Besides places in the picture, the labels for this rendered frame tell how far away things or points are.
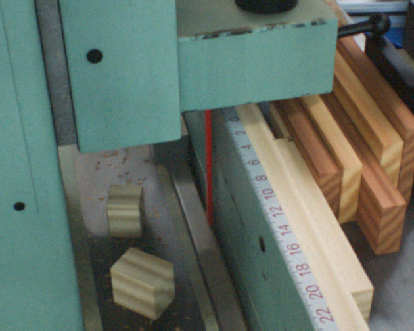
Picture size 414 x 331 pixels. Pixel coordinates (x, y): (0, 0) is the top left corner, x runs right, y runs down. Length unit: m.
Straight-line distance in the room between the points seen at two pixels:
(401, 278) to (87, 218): 0.34
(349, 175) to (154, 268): 0.19
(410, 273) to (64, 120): 0.28
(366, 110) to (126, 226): 0.26
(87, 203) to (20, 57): 0.33
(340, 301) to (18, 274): 0.25
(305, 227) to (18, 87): 0.22
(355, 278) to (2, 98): 0.26
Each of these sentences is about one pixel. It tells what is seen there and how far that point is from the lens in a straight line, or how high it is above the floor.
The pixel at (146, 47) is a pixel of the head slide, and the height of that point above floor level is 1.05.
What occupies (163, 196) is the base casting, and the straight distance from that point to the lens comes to 0.84.
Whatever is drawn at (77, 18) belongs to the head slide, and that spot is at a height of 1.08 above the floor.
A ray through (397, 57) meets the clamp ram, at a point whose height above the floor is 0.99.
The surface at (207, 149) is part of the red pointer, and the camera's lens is 0.73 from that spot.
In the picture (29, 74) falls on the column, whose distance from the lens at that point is 0.54.
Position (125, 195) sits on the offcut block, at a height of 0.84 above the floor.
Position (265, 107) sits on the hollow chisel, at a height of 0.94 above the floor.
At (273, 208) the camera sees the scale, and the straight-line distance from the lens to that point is 0.59.
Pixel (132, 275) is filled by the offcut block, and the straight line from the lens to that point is 0.70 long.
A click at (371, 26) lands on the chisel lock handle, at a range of 0.71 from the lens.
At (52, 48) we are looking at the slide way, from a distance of 0.57.
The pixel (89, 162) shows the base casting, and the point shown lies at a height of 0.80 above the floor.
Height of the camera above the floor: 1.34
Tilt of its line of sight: 37 degrees down
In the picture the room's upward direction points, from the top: 1 degrees counter-clockwise
